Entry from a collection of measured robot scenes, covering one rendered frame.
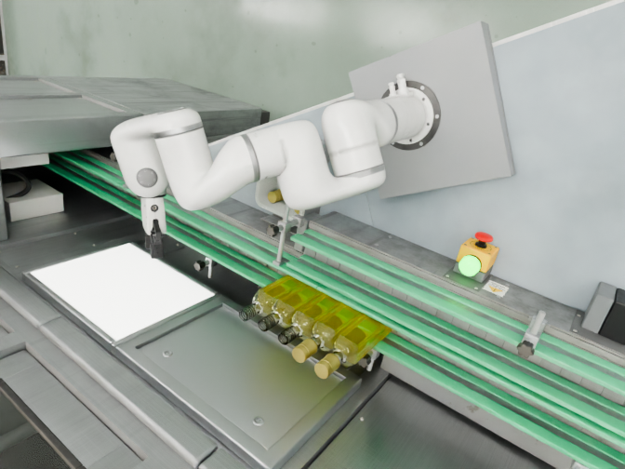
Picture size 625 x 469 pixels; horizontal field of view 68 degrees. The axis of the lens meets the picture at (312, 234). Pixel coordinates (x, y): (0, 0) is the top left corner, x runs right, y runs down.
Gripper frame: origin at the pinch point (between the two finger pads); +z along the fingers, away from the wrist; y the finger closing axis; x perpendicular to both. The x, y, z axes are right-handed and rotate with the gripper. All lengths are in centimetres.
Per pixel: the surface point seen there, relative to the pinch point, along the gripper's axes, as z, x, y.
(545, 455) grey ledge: 31, -67, -76
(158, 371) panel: 17.8, 5.0, -32.2
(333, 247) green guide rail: -6.3, -37.2, -32.5
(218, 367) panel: 19.2, -7.9, -33.2
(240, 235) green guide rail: -2.8, -23.2, -3.8
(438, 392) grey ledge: 25, -55, -55
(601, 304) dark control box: -4, -71, -78
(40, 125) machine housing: -31, 25, 41
